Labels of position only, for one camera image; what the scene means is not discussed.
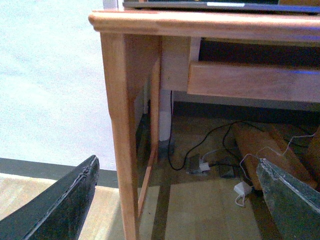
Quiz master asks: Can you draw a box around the white thin cable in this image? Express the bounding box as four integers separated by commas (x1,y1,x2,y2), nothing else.
239,132,317,182

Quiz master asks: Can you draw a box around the wooden keyboard tray drawer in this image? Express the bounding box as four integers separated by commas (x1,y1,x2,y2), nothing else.
187,38,320,103

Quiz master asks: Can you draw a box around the white pipe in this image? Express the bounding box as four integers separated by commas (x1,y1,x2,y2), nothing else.
159,89,172,142

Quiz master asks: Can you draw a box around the black power cable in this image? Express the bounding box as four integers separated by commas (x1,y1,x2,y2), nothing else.
167,90,266,172

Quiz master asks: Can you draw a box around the wooden footrest board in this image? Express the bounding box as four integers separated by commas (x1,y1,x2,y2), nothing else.
231,123,317,191

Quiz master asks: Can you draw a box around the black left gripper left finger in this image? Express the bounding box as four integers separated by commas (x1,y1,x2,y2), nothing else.
0,155,100,240

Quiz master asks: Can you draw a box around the grey laptop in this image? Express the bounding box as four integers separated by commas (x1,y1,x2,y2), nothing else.
123,0,320,15

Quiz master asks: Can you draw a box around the grey power strip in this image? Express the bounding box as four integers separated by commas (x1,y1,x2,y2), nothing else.
185,154,239,179

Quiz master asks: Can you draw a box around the white power adapter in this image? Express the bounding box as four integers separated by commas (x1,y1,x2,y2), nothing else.
233,181,252,207

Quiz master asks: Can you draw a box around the wooden desk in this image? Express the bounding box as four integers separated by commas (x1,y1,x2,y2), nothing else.
88,10,320,240

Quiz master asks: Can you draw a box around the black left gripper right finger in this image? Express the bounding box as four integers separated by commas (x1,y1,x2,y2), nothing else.
256,158,320,240

